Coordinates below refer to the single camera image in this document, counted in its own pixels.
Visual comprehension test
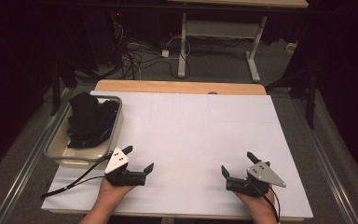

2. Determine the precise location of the black knit vest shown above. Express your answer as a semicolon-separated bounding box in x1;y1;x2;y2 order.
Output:
66;91;120;149

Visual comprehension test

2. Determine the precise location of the black metal stand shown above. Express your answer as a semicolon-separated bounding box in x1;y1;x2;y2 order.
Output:
265;69;318;130
50;59;78;117

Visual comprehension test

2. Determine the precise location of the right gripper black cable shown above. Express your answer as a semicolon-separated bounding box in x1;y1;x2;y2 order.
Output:
248;179;282;224

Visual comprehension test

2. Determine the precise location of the light wooden table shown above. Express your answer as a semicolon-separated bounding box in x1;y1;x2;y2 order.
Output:
94;79;268;96

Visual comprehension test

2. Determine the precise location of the tangle of black cables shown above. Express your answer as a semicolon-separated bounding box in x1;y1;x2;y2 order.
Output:
111;21;191;80

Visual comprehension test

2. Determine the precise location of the beige plastic basket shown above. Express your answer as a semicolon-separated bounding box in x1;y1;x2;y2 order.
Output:
44;94;125;171

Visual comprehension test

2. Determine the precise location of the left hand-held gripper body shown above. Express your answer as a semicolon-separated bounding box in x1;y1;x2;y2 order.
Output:
103;147;147;188

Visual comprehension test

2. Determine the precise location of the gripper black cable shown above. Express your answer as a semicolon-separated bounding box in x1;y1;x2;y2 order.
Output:
40;150;115;200
248;179;282;224

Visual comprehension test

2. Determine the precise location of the metal floor rail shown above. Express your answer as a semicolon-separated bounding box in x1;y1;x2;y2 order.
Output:
0;88;71;224
293;99;358;224

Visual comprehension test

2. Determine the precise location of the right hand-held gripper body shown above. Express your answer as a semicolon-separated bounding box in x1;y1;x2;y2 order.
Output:
226;161;287;198

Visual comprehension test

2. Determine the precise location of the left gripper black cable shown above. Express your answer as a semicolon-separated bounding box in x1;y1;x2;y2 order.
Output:
40;150;115;200

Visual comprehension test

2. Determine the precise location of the white metal desk frame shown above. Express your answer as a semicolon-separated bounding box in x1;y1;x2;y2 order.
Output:
167;0;310;83

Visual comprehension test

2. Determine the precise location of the person's right hand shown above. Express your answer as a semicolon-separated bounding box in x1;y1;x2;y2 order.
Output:
234;188;276;217

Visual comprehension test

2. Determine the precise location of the white floor cable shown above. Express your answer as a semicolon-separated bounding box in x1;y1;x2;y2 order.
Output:
164;35;192;61

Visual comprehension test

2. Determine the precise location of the person's left hand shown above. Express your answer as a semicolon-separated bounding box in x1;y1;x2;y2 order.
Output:
98;177;136;203

